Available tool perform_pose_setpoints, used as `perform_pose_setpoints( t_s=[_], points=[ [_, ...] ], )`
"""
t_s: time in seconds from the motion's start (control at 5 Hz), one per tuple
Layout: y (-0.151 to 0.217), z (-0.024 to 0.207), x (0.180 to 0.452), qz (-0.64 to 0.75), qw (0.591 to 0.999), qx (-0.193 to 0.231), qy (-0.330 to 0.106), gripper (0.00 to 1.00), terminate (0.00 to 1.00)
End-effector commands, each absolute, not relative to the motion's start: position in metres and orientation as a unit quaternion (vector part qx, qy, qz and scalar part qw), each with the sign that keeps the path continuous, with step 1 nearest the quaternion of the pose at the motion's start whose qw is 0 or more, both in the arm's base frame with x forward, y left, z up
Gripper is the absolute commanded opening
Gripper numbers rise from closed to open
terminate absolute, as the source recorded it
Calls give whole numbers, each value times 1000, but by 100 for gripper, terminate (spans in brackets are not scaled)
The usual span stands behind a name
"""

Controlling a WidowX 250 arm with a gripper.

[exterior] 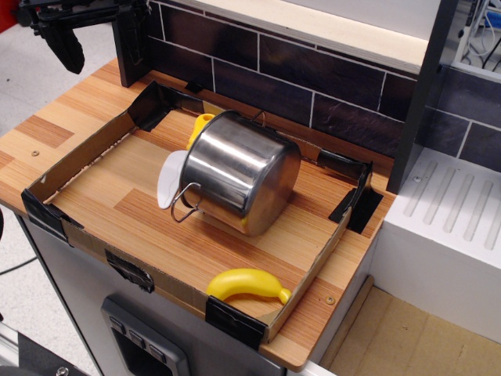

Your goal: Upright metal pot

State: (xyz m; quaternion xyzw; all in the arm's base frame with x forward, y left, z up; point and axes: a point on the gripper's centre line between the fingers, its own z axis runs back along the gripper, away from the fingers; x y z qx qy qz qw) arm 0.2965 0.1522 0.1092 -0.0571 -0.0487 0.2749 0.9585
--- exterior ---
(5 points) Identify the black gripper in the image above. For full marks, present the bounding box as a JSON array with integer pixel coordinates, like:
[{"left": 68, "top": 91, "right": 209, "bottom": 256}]
[{"left": 20, "top": 1, "right": 150, "bottom": 74}]

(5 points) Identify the dark shelf post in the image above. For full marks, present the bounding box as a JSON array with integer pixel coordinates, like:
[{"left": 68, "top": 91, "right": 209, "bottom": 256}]
[
  {"left": 387, "top": 1, "right": 458, "bottom": 193},
  {"left": 112, "top": 13, "right": 151, "bottom": 88}
]

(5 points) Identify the grey oven control panel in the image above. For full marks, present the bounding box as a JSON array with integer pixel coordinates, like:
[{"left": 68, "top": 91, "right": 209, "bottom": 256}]
[{"left": 101, "top": 298, "right": 190, "bottom": 375}]

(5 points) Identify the dark left shelf post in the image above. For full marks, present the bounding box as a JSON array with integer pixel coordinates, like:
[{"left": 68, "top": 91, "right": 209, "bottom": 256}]
[{"left": 112, "top": 13, "right": 151, "bottom": 88}]

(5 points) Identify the dark right shelf post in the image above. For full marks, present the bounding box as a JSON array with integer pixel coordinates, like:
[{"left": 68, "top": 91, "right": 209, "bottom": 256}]
[{"left": 387, "top": 1, "right": 458, "bottom": 193}]

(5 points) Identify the stainless steel pot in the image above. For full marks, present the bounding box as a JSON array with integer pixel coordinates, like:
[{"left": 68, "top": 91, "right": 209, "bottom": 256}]
[{"left": 173, "top": 110, "right": 301, "bottom": 236}]

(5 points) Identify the yellow toy banana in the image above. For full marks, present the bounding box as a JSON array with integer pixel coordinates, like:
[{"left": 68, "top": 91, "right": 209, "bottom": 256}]
[{"left": 206, "top": 268, "right": 292, "bottom": 305}]

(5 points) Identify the white drainboard sink unit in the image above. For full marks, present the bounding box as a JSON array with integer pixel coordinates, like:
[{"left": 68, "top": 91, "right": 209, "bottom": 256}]
[{"left": 370, "top": 149, "right": 500, "bottom": 342}]

